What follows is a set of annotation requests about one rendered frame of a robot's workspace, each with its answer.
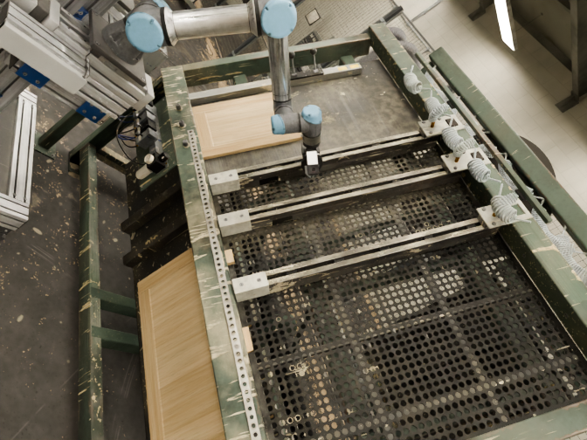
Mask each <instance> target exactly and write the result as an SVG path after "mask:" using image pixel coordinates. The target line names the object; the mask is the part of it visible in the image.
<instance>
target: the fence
mask: <svg viewBox="0 0 587 440"><path fill-rule="evenodd" d="M356 64H358V65H359V67H356V68H350V65H356ZM350 65H341V66H336V67H331V68H326V69H322V70H323V72H324V74H323V75H319V76H313V77H309V78H304V79H296V80H290V81H291V86H300V85H305V84H310V83H314V82H319V81H324V80H329V79H338V78H342V77H347V76H352V75H357V74H361V73H362V67H361V66H360V64H359V63H354V64H350ZM343 66H346V67H347V70H341V71H339V70H338V68H337V67H343ZM268 91H272V83H271V79H264V80H260V81H254V82H250V83H244V84H240V85H235V86H227V87H221V88H217V89H211V90H207V91H202V92H197V93H189V97H190V104H191V105H192V106H193V105H198V104H203V103H207V102H212V101H217V100H226V99H230V98H235V97H240V96H245V95H249V94H255V93H263V92H268Z"/></svg>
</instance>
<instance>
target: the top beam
mask: <svg viewBox="0 0 587 440"><path fill-rule="evenodd" d="M368 33H369V34H370V36H371V44H370V46H371V47H372V49H373V50H374V51H375V53H376V55H377V56H378V57H379V58H380V60H381V61H382V63H383V64H384V66H385V67H386V69H387V70H388V72H389V73H390V75H391V76H392V78H393V79H394V80H395V81H396V83H397V85H398V86H399V88H400V89H401V90H402V92H403V93H404V95H405V97H406V98H407V100H408V101H409V102H410V103H411V105H412V106H413V108H414V109H415V111H416V112H417V114H418V115H419V117H420V118H421V120H428V118H429V113H428V112H427V110H426V109H425V101H426V100H427V99H429V98H430V95H431V90H432V97H434V98H436V99H437V100H438V101H439V103H440V104H441V105H442V104H444V103H445V102H444V100H443V99H442V98H441V96H440V95H439V93H438V92H437V91H436V90H435V88H434V87H433V86H432V84H431V83H430V81H429V80H428V79H427V78H426V76H425V75H424V74H423V73H422V72H421V70H420V69H419V68H418V66H417V65H416V63H415V62H414V61H413V60H412V58H411V57H410V55H409V54H408V53H407V51H406V50H405V49H404V48H403V46H401V44H400V43H399V42H398V40H397V39H396V37H395V36H394V35H393V34H392V32H391V31H390V29H389V28H388V27H387V25H386V24H385V23H380V24H371V25H369V30H368ZM413 65H414V66H413ZM412 66H413V69H412V73H414V74H415V75H416V76H417V80H418V81H421V82H422V88H431V90H421V91H420V92H419V93H417V94H413V93H411V92H409V91H408V90H407V89H406V87H405V85H404V75H405V74H406V73H409V72H411V67H412ZM457 133H458V136H460V137H462V138H463V139H464V141H466V140H468V139H470V138H472V136H471V135H470V134H469V133H468V132H467V131H466V129H461V130H458V131H457ZM437 143H438V144H439V145H440V147H441V148H442V150H443V151H444V152H445V154H446V155H448V154H452V153H453V150H452V149H450V148H449V147H447V146H446V144H445V143H444V140H443V139H442V134H439V137H438V140H437ZM485 166H486V167H487V168H488V169H490V170H491V173H490V178H493V179H495V180H498V181H501V182H495V181H492V180H489V179H488V180H487V181H486V182H478V181H477V180H475V179H474V178H473V176H472V175H471V174H470V172H469V169H465V170H463V172H462V174H461V177H462V179H463V180H464V182H465V183H466V185H467V187H468V188H469V189H470V190H471V191H472V193H473V195H474V196H475V198H476V199H477V200H478V202H479V203H480V205H481V207H485V206H488V205H491V202H490V200H491V199H492V198H493V197H495V196H498V195H499V191H500V187H501V184H502V183H503V187H502V191H501V196H507V195H509V193H511V194H512V193H514V191H513V190H512V189H511V188H510V187H509V185H508V184H507V182H506V181H505V180H504V178H503V177H502V176H501V174H500V173H499V172H498V170H497V169H496V168H495V166H494V165H493V164H492V163H491V164H487V165H485ZM527 220H529V221H531V223H527V222H523V221H520V222H516V223H510V224H506V225H502V226H501V227H500V228H499V229H498V231H499V232H500V234H501V235H502V237H503V238H504V239H505V241H506V242H507V244H508V246H509V247H510V249H511V250H512V251H513V253H514V254H515V255H516V257H517V258H518V260H519V261H520V262H521V264H522V266H523V267H524V269H525V270H526V272H527V273H528V275H529V276H530V277H531V278H532V280H533V281H534V283H535V285H536V286H537V287H538V289H539V290H540V292H541V293H542V295H543V297H544V298H545V299H546V300H547V301H548V303H549V305H550V306H551V308H552V309H553V311H554V312H555V313H556V315H557V317H558V318H559V320H560V321H561V322H562V323H563V325H564V326H565V328H566V329H567V331H568V332H569V334H570V336H571V337H572V338H573V340H574V341H575V342H576V344H577V345H578V347H579V348H580V349H581V351H582V352H583V354H584V356H585V357H586V359H587V287H586V285H585V284H584V282H583V281H582V280H581V279H580V278H579V277H578V276H577V274H576V273H575V271H574V270H573V269H572V267H571V266H570V265H569V263H568V262H567V261H566V259H565V258H564V257H563V255H562V254H561V252H560V251H559V250H558V249H557V248H556V247H555V245H554V244H553V243H552V241H551V240H550V239H549V237H548V236H547V235H546V233H545V232H544V231H543V229H542V228H541V226H540V225H539V224H538V222H537V221H536V220H535V219H534V218H533V217H532V218H530V219H527Z"/></svg>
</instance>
